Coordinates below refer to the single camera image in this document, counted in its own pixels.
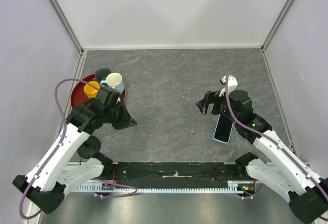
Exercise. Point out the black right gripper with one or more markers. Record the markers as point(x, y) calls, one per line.
point(210, 97)

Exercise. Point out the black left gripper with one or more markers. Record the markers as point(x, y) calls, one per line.
point(127, 120)

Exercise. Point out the phone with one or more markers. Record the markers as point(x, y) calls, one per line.
point(223, 130)

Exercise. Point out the black phone stand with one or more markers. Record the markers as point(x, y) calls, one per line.
point(89, 145)

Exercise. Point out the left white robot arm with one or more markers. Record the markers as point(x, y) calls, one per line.
point(68, 163)

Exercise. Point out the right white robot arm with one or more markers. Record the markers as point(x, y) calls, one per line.
point(304, 190)

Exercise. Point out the light blue ceramic mug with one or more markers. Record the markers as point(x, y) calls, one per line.
point(114, 81)

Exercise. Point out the yellow cup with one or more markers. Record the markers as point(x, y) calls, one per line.
point(91, 89)

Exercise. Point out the round red tray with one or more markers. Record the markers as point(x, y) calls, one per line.
point(78, 96)

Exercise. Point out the dark green cup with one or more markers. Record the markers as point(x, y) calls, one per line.
point(102, 73)

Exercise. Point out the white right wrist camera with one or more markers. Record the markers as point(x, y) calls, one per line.
point(230, 83)

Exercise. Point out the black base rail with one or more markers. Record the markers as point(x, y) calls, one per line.
point(208, 170)

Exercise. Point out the white cable duct strip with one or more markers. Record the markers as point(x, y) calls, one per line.
point(229, 187)

